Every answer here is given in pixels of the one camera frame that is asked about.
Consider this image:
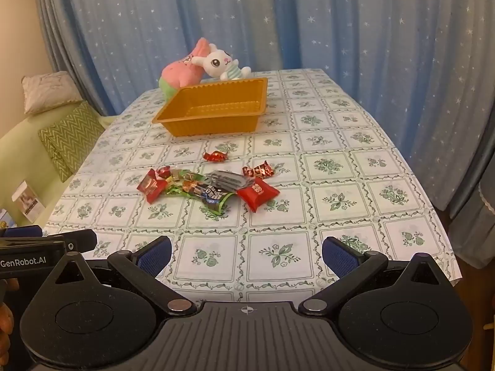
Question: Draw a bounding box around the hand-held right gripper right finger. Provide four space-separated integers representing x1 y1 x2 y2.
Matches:
299 236 445 316

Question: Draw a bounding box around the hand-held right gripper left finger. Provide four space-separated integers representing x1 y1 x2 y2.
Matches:
50 236 197 316

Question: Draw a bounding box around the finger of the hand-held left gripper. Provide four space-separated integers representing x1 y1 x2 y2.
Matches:
42 229 97 253
0 225 44 238

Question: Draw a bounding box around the dark red snack packet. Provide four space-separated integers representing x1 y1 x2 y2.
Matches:
136 169 168 204

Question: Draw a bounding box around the green red candy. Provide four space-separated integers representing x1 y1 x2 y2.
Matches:
164 178 202 198

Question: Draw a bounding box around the green snack packet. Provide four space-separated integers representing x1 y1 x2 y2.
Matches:
186 180 235 217

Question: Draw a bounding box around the clear candy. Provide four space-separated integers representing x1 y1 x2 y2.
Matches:
167 168 194 185

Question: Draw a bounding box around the bright red snack packet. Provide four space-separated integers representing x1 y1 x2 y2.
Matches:
236 179 280 213

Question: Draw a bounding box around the silver snack packet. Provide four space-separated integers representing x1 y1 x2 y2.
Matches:
203 170 252 194

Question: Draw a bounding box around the red foil twisted candy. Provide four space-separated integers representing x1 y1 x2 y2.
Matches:
203 149 230 163

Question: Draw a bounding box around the orange plastic tray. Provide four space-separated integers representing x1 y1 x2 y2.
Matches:
152 77 269 137

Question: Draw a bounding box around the person's left hand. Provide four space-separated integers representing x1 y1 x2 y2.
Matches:
0 279 20 356

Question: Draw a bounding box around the white photo booklet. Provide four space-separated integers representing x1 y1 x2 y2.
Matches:
11 181 42 217

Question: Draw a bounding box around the light green sofa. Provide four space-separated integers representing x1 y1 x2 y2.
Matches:
0 100 113 236

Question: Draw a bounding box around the green zigzag cushion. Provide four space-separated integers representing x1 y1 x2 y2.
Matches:
37 100 106 183

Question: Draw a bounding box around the plain grey-blue curtain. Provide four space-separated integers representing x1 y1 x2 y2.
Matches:
449 162 495 271

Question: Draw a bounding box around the grey cushion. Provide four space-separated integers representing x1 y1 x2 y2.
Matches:
21 71 84 116

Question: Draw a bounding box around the pink star plush toy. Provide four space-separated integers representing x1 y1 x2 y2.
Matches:
158 38 211 101

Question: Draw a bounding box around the white rabbit plush toy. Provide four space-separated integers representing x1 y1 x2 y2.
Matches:
191 44 252 82

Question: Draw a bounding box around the blue star curtain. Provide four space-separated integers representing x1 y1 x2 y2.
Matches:
37 0 495 217

